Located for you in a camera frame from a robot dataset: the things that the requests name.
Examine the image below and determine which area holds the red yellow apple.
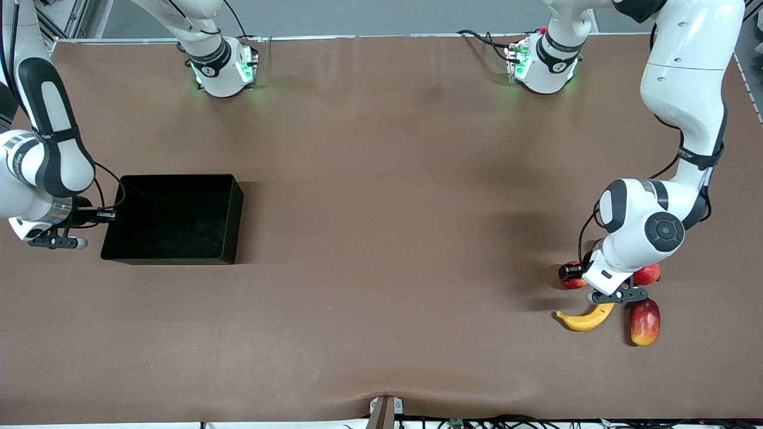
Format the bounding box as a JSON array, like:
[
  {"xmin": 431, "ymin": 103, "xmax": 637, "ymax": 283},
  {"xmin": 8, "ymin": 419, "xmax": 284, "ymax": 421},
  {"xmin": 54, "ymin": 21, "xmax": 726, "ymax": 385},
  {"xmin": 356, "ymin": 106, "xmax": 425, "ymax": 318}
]
[{"xmin": 559, "ymin": 261, "xmax": 591, "ymax": 290}]

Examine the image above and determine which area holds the yellow banana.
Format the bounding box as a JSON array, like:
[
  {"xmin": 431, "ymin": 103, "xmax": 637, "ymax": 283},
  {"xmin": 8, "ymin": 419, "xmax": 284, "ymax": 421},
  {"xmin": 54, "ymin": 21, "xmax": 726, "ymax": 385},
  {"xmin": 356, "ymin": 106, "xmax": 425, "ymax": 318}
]
[{"xmin": 556, "ymin": 303, "xmax": 615, "ymax": 332}]

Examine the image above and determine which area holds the black plastic box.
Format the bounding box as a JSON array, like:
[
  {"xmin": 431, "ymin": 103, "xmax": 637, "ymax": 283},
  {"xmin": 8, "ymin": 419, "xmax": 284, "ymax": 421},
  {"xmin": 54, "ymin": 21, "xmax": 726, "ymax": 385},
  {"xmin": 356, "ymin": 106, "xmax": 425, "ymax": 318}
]
[{"xmin": 100, "ymin": 174, "xmax": 244, "ymax": 265}]

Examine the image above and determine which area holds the round red peach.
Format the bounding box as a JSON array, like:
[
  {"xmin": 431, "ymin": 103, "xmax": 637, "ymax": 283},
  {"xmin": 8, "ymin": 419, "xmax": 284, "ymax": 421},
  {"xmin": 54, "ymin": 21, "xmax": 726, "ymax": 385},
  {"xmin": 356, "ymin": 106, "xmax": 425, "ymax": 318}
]
[{"xmin": 633, "ymin": 263, "xmax": 662, "ymax": 286}]

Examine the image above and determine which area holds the red yellow mango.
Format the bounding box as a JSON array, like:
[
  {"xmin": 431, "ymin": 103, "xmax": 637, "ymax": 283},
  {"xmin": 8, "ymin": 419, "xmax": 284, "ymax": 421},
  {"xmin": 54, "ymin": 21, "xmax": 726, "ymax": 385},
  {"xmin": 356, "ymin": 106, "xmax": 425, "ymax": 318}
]
[{"xmin": 629, "ymin": 298, "xmax": 661, "ymax": 347}]

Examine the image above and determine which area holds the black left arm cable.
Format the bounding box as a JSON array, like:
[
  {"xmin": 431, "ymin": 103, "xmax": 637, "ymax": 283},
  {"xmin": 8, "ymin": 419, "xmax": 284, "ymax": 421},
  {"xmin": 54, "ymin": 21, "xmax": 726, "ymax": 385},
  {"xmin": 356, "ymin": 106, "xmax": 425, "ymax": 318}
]
[{"xmin": 577, "ymin": 107, "xmax": 729, "ymax": 269}]

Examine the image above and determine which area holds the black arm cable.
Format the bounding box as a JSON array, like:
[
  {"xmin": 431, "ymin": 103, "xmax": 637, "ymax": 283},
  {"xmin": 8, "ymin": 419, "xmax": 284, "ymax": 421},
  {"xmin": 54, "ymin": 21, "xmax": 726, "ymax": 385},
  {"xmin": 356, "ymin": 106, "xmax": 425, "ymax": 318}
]
[
  {"xmin": 89, "ymin": 161, "xmax": 126, "ymax": 210},
  {"xmin": 577, "ymin": 107, "xmax": 729, "ymax": 269}
]

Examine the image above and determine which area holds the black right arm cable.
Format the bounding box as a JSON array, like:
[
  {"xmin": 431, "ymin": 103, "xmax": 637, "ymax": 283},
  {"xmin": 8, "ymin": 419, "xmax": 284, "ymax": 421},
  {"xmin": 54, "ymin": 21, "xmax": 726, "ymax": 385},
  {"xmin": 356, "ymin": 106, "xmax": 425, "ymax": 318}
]
[{"xmin": 89, "ymin": 161, "xmax": 126, "ymax": 210}]

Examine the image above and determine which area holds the aluminium frame profile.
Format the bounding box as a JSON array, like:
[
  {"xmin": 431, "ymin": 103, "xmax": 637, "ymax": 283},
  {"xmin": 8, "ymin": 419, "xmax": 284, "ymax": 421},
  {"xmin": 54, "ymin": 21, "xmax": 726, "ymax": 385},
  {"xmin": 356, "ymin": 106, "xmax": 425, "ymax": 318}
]
[{"xmin": 36, "ymin": 0, "xmax": 90, "ymax": 55}]

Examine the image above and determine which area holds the black right base cable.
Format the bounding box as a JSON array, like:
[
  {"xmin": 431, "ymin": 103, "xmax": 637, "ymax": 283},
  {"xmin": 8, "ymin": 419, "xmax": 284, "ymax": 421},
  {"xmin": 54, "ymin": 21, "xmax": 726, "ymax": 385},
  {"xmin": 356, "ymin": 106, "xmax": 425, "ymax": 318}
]
[{"xmin": 224, "ymin": 0, "xmax": 251, "ymax": 40}]

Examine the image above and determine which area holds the black base cable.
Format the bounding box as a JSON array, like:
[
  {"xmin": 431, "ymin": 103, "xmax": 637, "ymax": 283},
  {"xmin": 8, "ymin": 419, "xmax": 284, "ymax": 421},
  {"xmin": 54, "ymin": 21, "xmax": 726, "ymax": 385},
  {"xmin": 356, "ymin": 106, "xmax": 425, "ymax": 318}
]
[
  {"xmin": 224, "ymin": 0, "xmax": 251, "ymax": 40},
  {"xmin": 458, "ymin": 29, "xmax": 513, "ymax": 63}
]

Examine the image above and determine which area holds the grey metal table bracket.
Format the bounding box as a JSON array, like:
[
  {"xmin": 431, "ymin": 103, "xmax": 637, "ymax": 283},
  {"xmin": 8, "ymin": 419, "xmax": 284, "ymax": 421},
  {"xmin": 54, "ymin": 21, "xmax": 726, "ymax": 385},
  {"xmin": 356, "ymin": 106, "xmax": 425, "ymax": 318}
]
[{"xmin": 368, "ymin": 395, "xmax": 405, "ymax": 429}]

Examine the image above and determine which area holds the black left base cable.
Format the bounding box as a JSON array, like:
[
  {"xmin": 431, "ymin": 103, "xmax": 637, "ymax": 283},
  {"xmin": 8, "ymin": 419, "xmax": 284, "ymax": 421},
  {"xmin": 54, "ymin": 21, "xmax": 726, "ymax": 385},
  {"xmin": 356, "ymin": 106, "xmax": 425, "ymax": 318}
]
[{"xmin": 458, "ymin": 29, "xmax": 513, "ymax": 63}]

